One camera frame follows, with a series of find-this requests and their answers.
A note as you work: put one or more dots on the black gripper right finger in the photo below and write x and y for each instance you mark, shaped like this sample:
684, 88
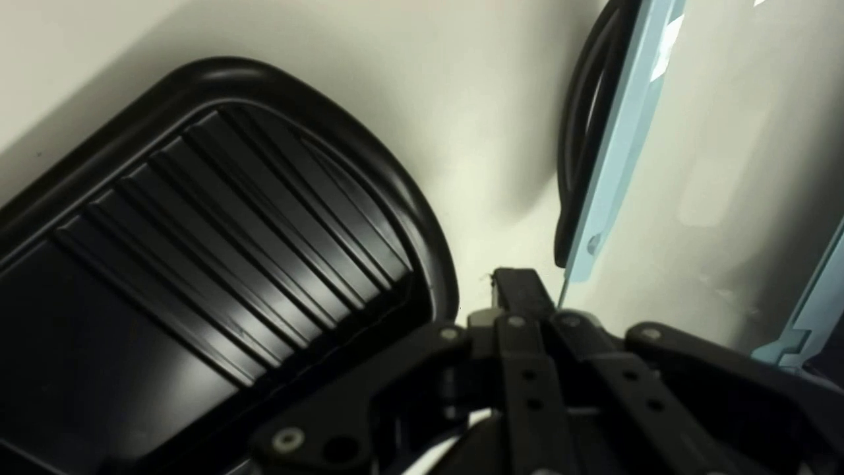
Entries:
703, 405

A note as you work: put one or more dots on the black ribbed tray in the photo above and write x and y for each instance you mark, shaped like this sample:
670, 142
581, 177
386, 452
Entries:
174, 266

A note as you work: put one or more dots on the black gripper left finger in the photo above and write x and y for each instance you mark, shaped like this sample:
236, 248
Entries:
527, 386

